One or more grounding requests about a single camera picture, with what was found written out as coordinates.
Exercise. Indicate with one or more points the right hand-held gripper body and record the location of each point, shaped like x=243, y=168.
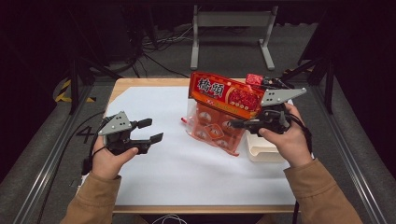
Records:
x=277, y=119

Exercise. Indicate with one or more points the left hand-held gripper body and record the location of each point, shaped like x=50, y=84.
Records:
x=116, y=124

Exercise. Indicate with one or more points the cream divided container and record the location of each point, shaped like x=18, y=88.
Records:
x=264, y=152

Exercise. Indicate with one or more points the large orange seasoning packet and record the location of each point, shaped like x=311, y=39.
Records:
x=218, y=90

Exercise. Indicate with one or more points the small red clear packet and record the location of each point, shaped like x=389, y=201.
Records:
x=253, y=79

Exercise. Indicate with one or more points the person's right hand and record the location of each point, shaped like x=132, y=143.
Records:
x=291, y=146

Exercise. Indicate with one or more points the person's left hand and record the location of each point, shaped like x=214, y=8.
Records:
x=107, y=161

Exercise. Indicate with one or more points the white table mat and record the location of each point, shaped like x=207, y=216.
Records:
x=174, y=174

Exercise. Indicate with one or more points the black tripod stand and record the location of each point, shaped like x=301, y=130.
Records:
x=328, y=84
x=74, y=84

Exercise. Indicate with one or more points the yellow and black floor tape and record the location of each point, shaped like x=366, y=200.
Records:
x=62, y=95

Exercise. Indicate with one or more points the grey metal stand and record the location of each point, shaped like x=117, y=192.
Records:
x=232, y=18

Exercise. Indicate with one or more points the aluminium rail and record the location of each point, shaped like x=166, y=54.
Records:
x=46, y=168
x=351, y=161

